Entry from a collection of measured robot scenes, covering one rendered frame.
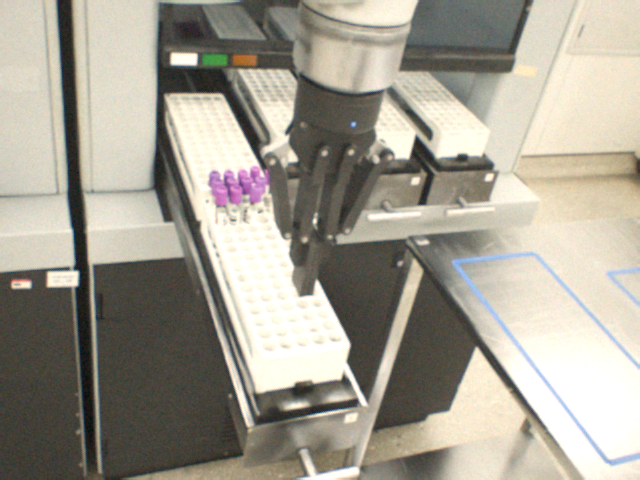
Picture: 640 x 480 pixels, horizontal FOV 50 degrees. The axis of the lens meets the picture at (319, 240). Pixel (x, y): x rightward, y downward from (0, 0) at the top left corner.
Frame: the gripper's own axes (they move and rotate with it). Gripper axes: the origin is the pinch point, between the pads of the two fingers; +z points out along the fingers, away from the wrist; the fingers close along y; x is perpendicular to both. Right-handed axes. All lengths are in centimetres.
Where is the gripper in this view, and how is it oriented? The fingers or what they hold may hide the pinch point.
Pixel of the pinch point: (307, 262)
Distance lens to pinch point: 69.6
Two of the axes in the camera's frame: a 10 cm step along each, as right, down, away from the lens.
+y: -9.3, 0.7, -3.6
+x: 3.3, 6.0, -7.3
